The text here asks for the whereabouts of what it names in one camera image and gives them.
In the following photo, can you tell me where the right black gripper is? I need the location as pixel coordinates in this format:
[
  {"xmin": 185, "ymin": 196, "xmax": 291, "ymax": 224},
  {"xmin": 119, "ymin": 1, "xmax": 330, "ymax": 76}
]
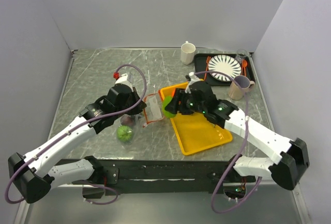
[{"xmin": 165, "ymin": 88, "xmax": 206, "ymax": 115}]

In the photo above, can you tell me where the green toy starfruit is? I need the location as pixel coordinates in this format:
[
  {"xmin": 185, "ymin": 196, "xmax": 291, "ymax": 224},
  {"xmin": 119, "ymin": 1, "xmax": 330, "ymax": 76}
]
[{"xmin": 162, "ymin": 95, "xmax": 176, "ymax": 118}]

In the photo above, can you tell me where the maroon toy passion fruit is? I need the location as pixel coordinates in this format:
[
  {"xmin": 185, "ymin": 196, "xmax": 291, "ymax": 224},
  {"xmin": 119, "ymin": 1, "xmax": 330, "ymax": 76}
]
[{"xmin": 120, "ymin": 114, "xmax": 136, "ymax": 127}]

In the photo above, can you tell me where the clear zip top bag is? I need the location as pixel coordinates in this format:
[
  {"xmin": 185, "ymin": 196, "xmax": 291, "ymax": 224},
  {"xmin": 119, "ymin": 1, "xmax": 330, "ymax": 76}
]
[{"xmin": 116, "ymin": 93, "xmax": 165, "ymax": 144}]

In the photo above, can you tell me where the bumpy green toy fruit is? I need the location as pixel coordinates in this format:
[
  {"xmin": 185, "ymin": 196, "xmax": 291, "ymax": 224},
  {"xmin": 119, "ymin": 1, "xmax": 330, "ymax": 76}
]
[{"xmin": 116, "ymin": 125, "xmax": 133, "ymax": 142}]

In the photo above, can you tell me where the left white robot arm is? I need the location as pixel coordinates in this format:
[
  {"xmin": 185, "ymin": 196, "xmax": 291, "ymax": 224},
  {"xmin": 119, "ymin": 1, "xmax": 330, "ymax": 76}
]
[{"xmin": 8, "ymin": 80, "xmax": 146, "ymax": 203}]

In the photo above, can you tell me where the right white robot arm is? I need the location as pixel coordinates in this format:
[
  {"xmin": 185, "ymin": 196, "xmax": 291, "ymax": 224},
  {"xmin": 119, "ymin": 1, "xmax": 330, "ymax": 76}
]
[{"xmin": 164, "ymin": 81, "xmax": 310, "ymax": 190}]

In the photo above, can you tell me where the yellow plastic tray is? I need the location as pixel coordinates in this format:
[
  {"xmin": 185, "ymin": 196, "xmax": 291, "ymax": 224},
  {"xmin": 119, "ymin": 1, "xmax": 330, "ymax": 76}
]
[{"xmin": 158, "ymin": 81, "xmax": 233, "ymax": 156}]

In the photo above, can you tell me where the black serving tray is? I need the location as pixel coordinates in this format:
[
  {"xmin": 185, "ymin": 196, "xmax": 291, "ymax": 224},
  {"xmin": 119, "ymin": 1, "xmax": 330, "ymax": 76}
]
[{"xmin": 193, "ymin": 52, "xmax": 257, "ymax": 87}]

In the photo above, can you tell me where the white ceramic mug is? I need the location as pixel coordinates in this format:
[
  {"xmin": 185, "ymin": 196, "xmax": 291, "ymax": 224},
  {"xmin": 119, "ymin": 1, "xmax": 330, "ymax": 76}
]
[{"xmin": 180, "ymin": 41, "xmax": 196, "ymax": 65}]

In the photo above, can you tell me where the orange plastic fork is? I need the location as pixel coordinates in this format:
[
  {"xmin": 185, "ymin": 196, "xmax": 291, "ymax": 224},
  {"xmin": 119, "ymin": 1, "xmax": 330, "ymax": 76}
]
[{"xmin": 204, "ymin": 56, "xmax": 211, "ymax": 80}]

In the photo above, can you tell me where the beige mug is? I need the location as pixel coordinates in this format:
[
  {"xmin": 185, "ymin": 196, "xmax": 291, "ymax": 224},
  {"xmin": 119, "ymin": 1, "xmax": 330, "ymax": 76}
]
[{"xmin": 228, "ymin": 75, "xmax": 255, "ymax": 100}]

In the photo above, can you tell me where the striped white plate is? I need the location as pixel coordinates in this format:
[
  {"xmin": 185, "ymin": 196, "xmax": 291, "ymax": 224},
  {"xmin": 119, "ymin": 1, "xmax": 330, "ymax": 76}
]
[{"xmin": 208, "ymin": 55, "xmax": 242, "ymax": 82}]

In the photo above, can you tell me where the black base beam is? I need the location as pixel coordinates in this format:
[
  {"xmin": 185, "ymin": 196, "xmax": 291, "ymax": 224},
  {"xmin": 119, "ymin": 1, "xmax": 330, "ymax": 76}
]
[{"xmin": 59, "ymin": 158, "xmax": 259, "ymax": 195}]

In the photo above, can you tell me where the orange plastic spoon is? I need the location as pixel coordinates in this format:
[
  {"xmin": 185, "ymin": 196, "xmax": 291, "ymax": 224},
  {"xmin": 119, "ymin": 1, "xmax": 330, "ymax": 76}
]
[{"xmin": 242, "ymin": 59, "xmax": 248, "ymax": 77}]

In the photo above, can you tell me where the clear glass cup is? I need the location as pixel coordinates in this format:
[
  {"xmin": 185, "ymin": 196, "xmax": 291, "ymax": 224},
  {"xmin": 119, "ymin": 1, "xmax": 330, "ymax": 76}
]
[{"xmin": 235, "ymin": 49, "xmax": 248, "ymax": 64}]

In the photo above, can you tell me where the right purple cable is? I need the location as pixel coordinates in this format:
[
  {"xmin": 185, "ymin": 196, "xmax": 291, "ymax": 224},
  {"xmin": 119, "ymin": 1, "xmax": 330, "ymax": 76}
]
[{"xmin": 191, "ymin": 71, "xmax": 261, "ymax": 214}]

